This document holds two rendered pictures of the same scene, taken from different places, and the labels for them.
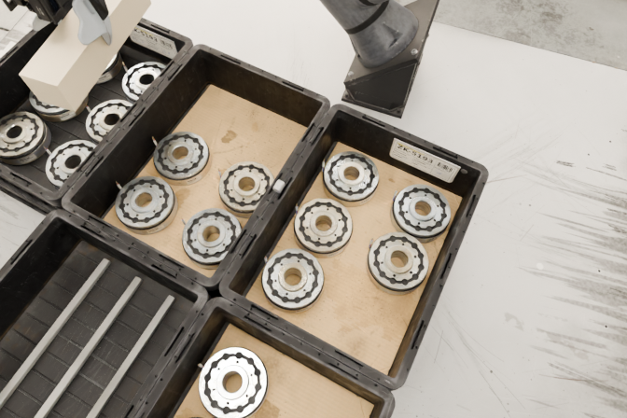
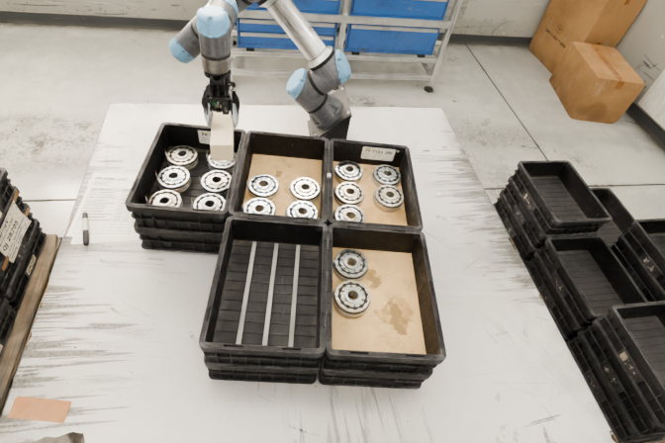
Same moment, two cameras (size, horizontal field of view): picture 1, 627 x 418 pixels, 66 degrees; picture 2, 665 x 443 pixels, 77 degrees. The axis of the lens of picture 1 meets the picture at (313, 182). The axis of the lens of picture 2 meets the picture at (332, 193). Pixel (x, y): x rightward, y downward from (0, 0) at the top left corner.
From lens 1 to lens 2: 0.80 m
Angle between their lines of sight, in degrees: 24
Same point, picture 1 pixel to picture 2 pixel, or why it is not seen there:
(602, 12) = (393, 96)
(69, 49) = (226, 131)
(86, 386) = (280, 297)
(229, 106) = (269, 160)
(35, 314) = (233, 278)
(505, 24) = not seen: hidden behind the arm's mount
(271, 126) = (296, 163)
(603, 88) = (424, 117)
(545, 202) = (427, 168)
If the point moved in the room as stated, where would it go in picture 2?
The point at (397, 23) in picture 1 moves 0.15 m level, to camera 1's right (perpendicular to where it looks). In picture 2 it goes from (334, 102) to (366, 97)
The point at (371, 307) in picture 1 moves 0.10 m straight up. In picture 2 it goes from (388, 220) to (394, 200)
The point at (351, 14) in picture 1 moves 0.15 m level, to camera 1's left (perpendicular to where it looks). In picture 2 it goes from (314, 102) to (278, 108)
